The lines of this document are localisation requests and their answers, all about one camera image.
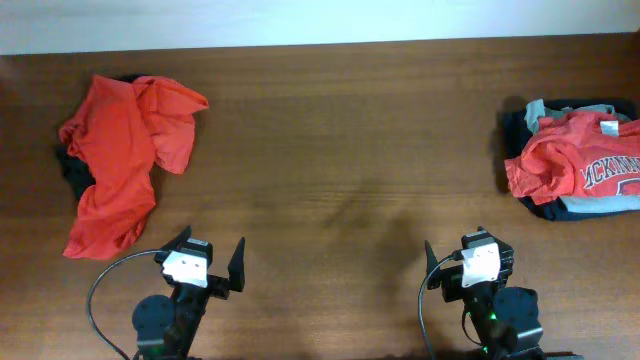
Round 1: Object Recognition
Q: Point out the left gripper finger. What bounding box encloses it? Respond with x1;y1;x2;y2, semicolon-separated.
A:
227;237;245;292
160;225;192;252

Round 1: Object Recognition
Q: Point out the plain orange t-shirt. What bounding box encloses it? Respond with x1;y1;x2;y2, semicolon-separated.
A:
58;75;209;260

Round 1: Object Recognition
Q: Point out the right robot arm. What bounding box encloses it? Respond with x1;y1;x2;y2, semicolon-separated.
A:
418;227;581;360

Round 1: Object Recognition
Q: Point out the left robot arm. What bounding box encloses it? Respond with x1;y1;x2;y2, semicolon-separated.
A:
132;227;245;360

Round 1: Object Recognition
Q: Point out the black knit garment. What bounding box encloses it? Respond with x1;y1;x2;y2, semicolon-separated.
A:
55;73;150;199

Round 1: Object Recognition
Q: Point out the red McKinney printed t-shirt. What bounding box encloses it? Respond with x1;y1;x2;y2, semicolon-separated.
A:
504;111;639;205

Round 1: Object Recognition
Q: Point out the left black camera cable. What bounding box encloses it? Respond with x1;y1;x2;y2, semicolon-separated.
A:
86;249;166;360

